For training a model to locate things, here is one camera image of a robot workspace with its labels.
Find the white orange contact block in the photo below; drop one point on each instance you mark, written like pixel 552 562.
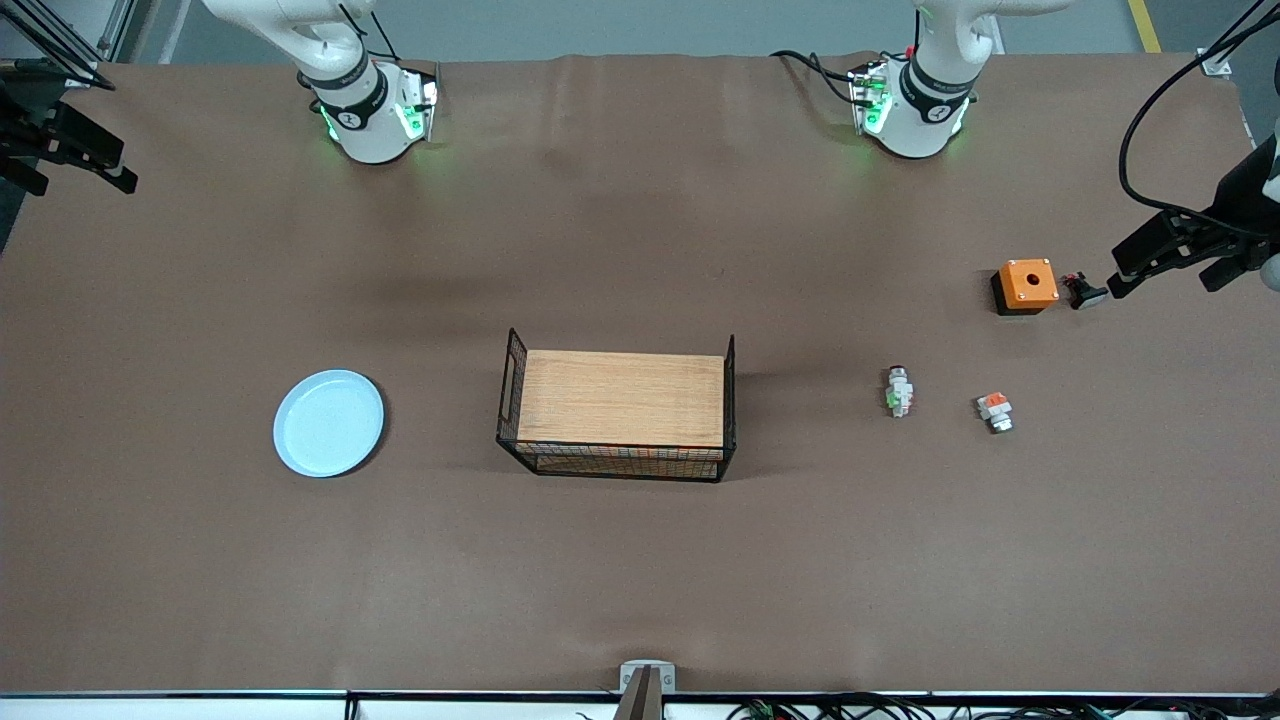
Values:
pixel 995 410

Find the base connector box green light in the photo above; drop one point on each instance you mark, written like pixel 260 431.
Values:
pixel 872 100
pixel 415 110

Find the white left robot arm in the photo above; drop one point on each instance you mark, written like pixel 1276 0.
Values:
pixel 920 130

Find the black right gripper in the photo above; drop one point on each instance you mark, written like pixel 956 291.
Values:
pixel 22 125

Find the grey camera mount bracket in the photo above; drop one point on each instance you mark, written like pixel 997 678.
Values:
pixel 664 680

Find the black push button head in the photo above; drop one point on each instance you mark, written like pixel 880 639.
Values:
pixel 1085 293

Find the light blue round plate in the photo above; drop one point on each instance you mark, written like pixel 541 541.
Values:
pixel 328 425

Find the brown table mat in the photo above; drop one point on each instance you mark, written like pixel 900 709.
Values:
pixel 640 250

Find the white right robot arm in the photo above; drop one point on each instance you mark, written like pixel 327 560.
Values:
pixel 365 135

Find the orange button enclosure box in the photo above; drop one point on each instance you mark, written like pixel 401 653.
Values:
pixel 1027 285

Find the silver aluminium frame profile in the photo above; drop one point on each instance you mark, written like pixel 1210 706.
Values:
pixel 120 30
pixel 60 48
pixel 1218 62

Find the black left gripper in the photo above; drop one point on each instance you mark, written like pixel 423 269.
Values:
pixel 1240 203

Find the white table edge rail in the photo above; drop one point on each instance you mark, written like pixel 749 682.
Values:
pixel 200 709

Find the wooden board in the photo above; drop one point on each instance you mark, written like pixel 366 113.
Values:
pixel 620 400

